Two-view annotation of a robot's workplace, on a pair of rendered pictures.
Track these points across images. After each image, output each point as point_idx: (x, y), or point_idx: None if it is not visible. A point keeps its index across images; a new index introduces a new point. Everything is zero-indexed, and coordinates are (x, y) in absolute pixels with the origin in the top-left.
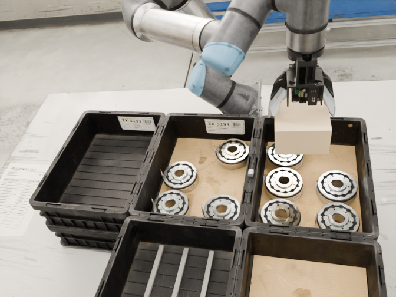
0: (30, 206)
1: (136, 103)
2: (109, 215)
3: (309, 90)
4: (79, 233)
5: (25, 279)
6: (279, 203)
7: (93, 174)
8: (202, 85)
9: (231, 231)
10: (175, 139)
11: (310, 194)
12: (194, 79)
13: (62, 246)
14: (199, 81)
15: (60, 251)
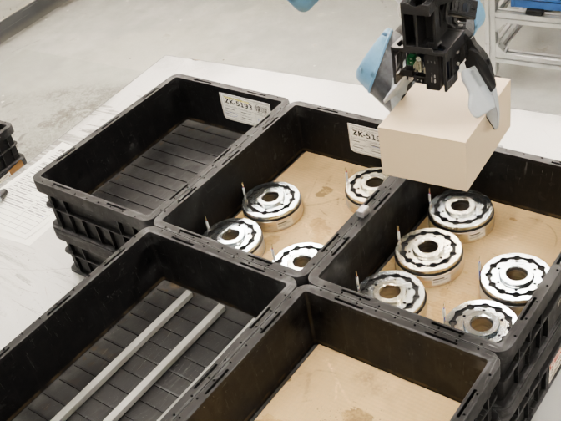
0: None
1: (290, 96)
2: (128, 221)
3: (425, 59)
4: (93, 249)
5: (4, 301)
6: (397, 278)
7: (152, 174)
8: (375, 70)
9: (281, 283)
10: (302, 153)
11: (468, 285)
12: (363, 58)
13: (73, 274)
14: (371, 62)
15: (67, 281)
